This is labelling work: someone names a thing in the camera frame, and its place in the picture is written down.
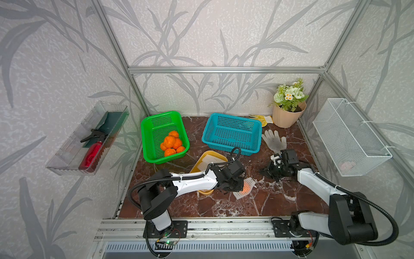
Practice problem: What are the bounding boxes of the netted orange large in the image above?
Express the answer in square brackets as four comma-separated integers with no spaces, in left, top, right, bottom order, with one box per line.
[233,177,256,200]

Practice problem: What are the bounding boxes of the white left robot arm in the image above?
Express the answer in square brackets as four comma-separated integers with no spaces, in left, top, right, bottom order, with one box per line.
[134,160,245,233]

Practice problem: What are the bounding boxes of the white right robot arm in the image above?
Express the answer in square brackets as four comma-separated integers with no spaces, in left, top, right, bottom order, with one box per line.
[260,150,378,245]

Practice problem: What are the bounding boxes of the grey knit work glove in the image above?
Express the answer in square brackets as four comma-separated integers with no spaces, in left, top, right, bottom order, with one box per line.
[262,129,287,154]

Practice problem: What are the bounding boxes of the yellow plastic tray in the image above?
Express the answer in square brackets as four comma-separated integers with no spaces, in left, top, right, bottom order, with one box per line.
[189,150,229,196]

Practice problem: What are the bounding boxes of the teal plastic basket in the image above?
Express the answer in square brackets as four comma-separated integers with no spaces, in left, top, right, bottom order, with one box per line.
[202,113,262,156]

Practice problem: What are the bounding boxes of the beige ribbed flower pot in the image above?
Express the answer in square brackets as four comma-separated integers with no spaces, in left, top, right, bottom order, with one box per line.
[272,102,307,128]

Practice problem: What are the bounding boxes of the yellow dotted work glove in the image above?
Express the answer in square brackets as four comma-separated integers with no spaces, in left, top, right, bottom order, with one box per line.
[249,114,273,127]

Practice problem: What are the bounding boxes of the white green artificial flowers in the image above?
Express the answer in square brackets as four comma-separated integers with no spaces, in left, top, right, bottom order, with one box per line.
[268,78,309,112]

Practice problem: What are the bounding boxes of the green plastic basket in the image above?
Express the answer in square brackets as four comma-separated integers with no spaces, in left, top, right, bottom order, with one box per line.
[141,111,190,165]

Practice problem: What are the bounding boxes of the dark green trowel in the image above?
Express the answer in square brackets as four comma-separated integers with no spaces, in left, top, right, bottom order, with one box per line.
[83,112,129,148]

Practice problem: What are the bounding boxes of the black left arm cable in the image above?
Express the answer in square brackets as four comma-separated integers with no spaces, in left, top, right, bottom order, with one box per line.
[127,147,242,259]

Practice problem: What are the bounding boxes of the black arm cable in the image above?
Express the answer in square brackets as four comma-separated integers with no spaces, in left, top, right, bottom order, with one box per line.
[299,160,400,247]
[127,147,242,259]

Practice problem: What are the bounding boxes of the white wire mesh basket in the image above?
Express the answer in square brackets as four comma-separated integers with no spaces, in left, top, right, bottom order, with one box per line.
[313,98,392,177]

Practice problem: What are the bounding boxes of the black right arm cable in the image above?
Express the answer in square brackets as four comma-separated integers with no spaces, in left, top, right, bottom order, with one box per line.
[299,160,400,247]

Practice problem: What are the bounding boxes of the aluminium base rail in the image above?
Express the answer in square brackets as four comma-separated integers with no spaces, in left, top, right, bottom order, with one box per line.
[87,216,321,259]

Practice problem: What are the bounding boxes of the clear plastic wall shelf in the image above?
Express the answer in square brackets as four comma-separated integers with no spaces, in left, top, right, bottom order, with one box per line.
[46,101,129,176]

